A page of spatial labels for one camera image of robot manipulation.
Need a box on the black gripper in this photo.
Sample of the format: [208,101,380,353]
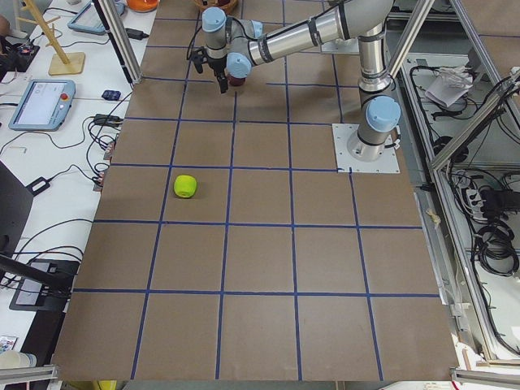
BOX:
[206,55,228,93]

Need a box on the dark red apple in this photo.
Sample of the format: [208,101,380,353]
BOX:
[227,74,247,87]

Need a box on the green apple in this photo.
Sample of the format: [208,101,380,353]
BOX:
[173,175,197,199]

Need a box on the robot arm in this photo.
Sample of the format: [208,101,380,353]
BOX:
[187,1,393,111]

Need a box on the wicker basket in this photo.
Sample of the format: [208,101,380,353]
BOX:
[193,0,239,13]

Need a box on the black power adapter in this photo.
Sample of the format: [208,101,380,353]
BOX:
[125,28,150,41]

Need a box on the small blue device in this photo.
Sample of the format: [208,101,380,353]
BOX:
[102,89,121,101]

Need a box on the orange bucket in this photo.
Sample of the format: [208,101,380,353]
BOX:
[127,0,159,13]

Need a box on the blue teach pendant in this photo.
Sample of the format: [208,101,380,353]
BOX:
[67,1,106,36]
[9,80,76,132]

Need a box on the wooden stand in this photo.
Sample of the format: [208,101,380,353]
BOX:
[17,0,85,76]

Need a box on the black monitor stand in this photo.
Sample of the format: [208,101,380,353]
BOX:
[1,164,82,312]

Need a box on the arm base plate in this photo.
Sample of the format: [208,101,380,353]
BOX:
[331,123,401,174]

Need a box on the aluminium frame post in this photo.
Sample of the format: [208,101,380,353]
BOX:
[93,0,142,85]

